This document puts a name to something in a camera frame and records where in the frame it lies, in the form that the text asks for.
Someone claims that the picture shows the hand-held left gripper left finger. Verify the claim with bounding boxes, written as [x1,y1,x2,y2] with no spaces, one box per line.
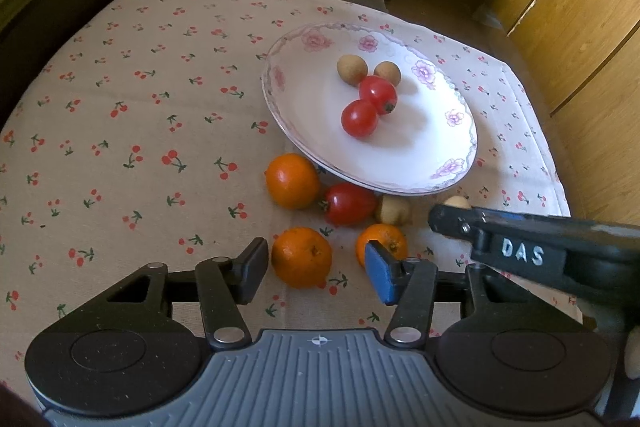
[65,238,271,352]

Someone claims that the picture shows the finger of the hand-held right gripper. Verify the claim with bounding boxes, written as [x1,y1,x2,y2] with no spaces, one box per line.
[429,204,569,279]

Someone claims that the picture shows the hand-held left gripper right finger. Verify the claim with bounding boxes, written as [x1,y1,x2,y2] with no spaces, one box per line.
[365,241,576,351]

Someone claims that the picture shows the orange tangerine with green stem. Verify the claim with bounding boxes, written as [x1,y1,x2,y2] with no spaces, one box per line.
[355,223,408,269]

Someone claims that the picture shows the red oval tomato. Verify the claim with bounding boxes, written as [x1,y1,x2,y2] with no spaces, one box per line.
[358,75,398,116]
[319,183,378,227]

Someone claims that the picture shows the white floral plate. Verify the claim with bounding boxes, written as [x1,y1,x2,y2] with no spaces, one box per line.
[261,23,478,196]

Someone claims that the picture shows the small round red tomato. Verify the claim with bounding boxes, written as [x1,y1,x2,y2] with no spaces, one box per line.
[341,99,380,138]

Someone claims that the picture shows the grey scrap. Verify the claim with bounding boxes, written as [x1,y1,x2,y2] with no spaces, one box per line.
[472,4,506,28]

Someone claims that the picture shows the cherry print tablecloth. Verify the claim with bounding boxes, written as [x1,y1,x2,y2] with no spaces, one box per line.
[0,0,583,358]

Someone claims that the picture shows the wooden wardrobe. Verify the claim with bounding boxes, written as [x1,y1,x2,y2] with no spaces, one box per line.
[477,0,640,228]

